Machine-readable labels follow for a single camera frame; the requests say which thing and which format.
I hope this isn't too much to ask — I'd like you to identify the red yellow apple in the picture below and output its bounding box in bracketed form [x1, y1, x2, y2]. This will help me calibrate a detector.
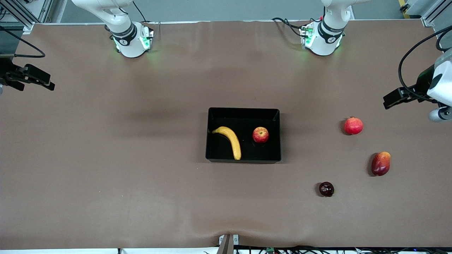
[252, 127, 269, 143]

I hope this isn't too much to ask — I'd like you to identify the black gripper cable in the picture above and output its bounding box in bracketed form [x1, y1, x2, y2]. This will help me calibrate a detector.
[398, 25, 452, 103]
[0, 25, 46, 58]

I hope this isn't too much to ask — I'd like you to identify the yellow banana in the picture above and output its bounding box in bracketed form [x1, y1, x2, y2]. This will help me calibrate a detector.
[212, 126, 242, 160]

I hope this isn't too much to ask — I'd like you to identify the red yellow mango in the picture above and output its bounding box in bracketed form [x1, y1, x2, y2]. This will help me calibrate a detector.
[371, 152, 391, 176]

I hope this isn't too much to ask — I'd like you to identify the brown table mat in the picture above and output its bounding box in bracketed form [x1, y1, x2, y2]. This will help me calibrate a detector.
[0, 19, 452, 250]

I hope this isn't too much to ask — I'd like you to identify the aluminium frame profile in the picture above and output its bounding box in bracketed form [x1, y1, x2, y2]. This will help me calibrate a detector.
[0, 0, 53, 34]
[399, 0, 452, 53]

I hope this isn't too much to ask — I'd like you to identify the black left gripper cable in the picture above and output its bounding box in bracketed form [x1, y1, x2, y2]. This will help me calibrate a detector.
[398, 25, 452, 103]

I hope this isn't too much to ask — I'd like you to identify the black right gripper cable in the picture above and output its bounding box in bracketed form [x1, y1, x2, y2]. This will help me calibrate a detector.
[0, 25, 46, 58]

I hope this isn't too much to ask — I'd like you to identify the grey metal table bracket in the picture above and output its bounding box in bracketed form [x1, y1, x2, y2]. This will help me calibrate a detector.
[218, 234, 240, 254]

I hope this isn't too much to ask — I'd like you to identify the black rectangular plastic box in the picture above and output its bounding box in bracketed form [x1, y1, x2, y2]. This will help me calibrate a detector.
[206, 107, 282, 164]

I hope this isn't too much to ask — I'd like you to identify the black right arm base cable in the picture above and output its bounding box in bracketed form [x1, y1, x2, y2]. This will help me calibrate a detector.
[132, 0, 147, 23]

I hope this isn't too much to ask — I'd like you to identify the red pomegranate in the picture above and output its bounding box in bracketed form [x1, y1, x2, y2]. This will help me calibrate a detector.
[344, 116, 363, 135]

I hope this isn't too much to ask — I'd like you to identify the black left arm base cable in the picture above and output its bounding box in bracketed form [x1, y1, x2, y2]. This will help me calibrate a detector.
[272, 17, 320, 38]

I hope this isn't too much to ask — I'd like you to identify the black arm base cable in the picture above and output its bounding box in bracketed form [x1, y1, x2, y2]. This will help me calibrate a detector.
[272, 17, 320, 38]
[132, 0, 147, 23]

